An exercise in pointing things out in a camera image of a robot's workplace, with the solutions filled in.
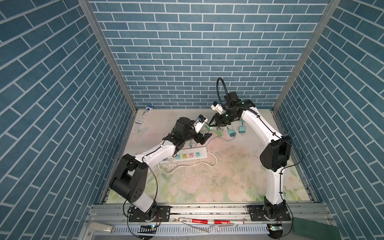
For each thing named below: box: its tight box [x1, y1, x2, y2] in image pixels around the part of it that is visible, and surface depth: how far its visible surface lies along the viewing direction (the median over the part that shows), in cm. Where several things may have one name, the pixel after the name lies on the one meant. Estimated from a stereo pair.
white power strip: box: [160, 147, 209, 164], surface depth 93 cm
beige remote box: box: [89, 222, 115, 234], surface depth 69 cm
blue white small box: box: [135, 105, 154, 125], surface depth 118 cm
